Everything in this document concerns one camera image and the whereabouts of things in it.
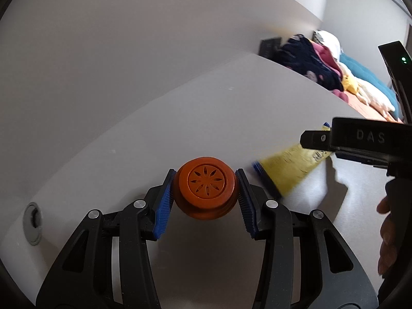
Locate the navy printed cloth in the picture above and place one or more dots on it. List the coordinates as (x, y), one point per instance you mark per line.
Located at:
(305, 61)

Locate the black box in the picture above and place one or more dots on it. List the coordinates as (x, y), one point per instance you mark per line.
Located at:
(268, 48)

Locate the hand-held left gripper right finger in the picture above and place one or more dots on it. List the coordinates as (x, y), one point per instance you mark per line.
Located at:
(246, 206)

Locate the bed with orange sheet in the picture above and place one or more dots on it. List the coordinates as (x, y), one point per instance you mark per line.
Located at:
(363, 111)

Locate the white goose plush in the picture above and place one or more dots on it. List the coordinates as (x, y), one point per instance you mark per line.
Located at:
(373, 98)

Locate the grey desk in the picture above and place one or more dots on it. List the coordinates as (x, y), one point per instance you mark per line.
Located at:
(193, 103)

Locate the orange round vented container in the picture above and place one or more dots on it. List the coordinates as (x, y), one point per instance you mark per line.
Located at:
(206, 183)

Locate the pink cartoon blanket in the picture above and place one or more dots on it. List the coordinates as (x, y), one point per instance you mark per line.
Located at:
(325, 53)

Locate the yellow snack packet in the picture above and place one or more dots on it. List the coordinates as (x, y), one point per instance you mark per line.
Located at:
(289, 167)

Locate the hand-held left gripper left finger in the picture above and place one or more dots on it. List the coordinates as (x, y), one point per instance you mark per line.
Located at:
(164, 206)

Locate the yellow duck plush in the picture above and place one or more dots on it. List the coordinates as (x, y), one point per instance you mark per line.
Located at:
(349, 83)

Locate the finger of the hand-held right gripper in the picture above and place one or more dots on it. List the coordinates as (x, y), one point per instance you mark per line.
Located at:
(317, 139)

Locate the person's right hand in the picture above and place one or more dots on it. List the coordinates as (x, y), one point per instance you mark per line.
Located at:
(389, 244)

